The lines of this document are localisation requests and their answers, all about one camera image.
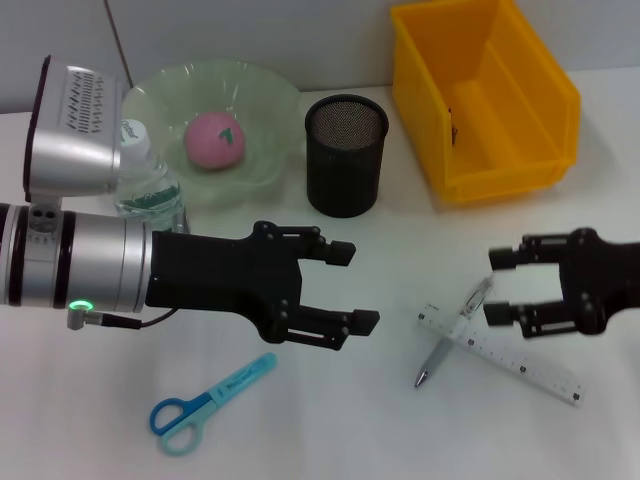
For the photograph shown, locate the black mesh pen cup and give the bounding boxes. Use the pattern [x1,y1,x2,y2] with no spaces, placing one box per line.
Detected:
[304,93,390,219]

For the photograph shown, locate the pink toy peach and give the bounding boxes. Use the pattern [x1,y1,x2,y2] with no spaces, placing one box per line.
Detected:
[184,112,247,173]

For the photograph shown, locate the clear plastic ruler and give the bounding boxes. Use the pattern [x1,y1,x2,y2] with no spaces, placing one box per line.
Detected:
[415,301,589,409]

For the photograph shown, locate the yellow plastic bin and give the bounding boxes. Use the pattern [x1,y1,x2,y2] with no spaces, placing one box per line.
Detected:
[390,0,583,205]

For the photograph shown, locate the pale green glass fruit plate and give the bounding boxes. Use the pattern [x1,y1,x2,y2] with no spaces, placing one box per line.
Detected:
[121,60,304,214]

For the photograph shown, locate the left arm connector cable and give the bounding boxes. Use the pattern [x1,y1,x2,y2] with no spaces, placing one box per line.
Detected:
[67,307,180,332]

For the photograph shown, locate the blue capped scissors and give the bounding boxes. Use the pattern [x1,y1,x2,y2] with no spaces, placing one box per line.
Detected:
[148,351,279,457]

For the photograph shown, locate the clear water bottle green label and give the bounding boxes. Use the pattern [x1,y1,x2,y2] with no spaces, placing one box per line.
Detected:
[113,118,192,235]

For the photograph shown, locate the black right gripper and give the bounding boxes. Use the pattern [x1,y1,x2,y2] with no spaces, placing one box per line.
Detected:
[483,227,640,340]

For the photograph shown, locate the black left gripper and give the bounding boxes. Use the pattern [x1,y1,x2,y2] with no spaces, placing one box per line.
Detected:
[144,220,381,351]

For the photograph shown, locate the silver ballpoint pen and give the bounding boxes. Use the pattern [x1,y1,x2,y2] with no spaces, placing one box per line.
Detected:
[413,273,496,390]

